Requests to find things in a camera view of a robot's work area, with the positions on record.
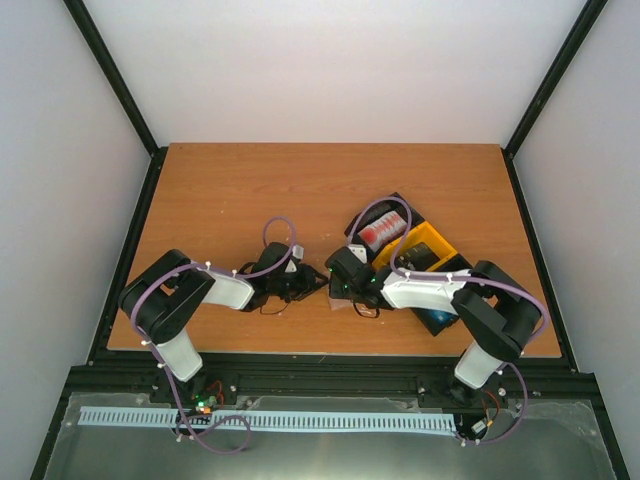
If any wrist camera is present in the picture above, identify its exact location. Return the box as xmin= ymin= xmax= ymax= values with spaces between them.
xmin=285 ymin=244 xmax=304 ymax=274
xmin=347 ymin=244 xmax=368 ymax=264

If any red white card stack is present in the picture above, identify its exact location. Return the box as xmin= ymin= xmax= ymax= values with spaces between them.
xmin=358 ymin=211 xmax=407 ymax=251

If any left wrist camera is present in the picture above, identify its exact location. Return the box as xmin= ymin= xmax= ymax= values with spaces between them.
xmin=285 ymin=244 xmax=304 ymax=274

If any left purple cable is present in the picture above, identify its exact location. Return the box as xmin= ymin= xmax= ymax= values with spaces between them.
xmin=130 ymin=216 xmax=299 ymax=455

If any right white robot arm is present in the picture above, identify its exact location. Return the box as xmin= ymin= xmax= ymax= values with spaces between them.
xmin=325 ymin=245 xmax=550 ymax=405

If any black card stack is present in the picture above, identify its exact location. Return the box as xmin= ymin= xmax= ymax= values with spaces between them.
xmin=395 ymin=242 xmax=440 ymax=272

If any yellow middle card bin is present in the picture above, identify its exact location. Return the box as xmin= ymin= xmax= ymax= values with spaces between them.
xmin=372 ymin=222 xmax=460 ymax=272

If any right black frame post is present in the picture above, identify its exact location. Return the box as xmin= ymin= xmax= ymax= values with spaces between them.
xmin=502 ymin=0 xmax=608 ymax=161

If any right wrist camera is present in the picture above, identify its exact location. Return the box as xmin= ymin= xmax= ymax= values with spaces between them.
xmin=347 ymin=244 xmax=368 ymax=264

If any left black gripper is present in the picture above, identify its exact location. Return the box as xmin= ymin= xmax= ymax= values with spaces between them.
xmin=269 ymin=265 xmax=328 ymax=305

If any black right card bin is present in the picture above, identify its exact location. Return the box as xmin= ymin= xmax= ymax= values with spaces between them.
xmin=412 ymin=254 xmax=472 ymax=336

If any thin black cable loop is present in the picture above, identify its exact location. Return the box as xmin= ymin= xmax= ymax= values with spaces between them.
xmin=257 ymin=297 xmax=291 ymax=316

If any black frame post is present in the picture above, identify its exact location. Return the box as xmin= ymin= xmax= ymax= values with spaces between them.
xmin=63 ymin=0 xmax=159 ymax=158
xmin=502 ymin=0 xmax=608 ymax=161

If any light blue cable duct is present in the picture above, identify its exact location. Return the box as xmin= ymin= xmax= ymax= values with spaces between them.
xmin=77 ymin=406 xmax=456 ymax=436

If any blue card stack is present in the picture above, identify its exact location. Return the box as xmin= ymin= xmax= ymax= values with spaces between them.
xmin=430 ymin=310 xmax=458 ymax=328

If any left black frame post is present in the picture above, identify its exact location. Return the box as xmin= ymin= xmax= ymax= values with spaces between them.
xmin=63 ymin=0 xmax=159 ymax=158

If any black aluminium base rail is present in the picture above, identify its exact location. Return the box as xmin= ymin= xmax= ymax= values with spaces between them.
xmin=59 ymin=352 xmax=604 ymax=412

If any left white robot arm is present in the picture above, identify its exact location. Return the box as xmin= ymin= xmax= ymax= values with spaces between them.
xmin=118 ymin=242 xmax=329 ymax=403

